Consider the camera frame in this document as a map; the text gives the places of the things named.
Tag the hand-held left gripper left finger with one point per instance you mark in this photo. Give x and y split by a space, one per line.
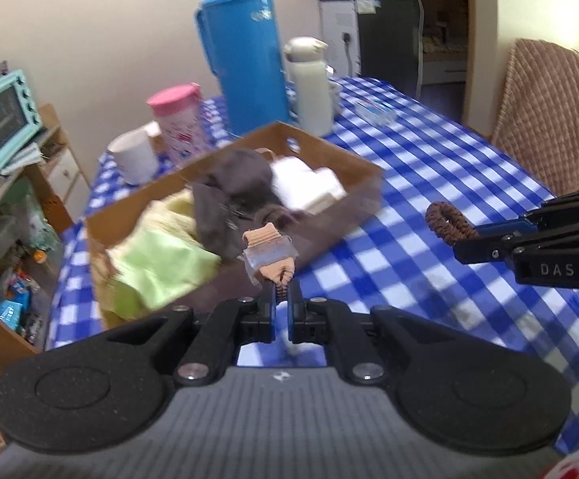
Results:
268 309

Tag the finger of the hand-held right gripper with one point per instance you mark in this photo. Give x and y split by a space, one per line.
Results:
564 207
484 250

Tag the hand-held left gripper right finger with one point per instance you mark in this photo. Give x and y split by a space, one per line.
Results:
295 309

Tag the brown knit scrunchie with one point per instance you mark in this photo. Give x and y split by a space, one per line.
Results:
444 224

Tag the brown cardboard box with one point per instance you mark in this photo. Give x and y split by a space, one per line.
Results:
339 209

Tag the light green cloth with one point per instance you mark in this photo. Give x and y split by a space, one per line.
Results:
164 269

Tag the dark grey cloth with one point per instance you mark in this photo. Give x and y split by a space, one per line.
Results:
234 194

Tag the white paper towel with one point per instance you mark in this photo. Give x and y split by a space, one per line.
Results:
314 184

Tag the pale yellow towel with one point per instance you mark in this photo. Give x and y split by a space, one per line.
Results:
172 212

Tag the blue white checkered tablecloth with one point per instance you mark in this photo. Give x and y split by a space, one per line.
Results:
419 159

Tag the clear plastic wrapper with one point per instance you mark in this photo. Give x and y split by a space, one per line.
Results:
377 112

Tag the white mug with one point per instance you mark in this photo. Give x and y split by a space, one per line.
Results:
135 157

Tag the pink lidded cup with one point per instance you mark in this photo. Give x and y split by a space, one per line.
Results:
182 124

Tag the white insulated bottle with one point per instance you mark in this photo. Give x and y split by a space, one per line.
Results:
312 95

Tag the dark mini fridge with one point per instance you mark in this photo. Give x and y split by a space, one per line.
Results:
384 40

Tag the blue thermos flask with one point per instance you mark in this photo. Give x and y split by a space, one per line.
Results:
244 60

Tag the blue packet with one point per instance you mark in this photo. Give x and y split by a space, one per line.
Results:
12 304

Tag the wooden shelf unit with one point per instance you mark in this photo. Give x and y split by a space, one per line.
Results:
0 319

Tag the stack of papers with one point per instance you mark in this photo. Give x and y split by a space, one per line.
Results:
20 157

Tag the teal toaster oven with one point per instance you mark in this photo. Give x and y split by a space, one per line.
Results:
0 119

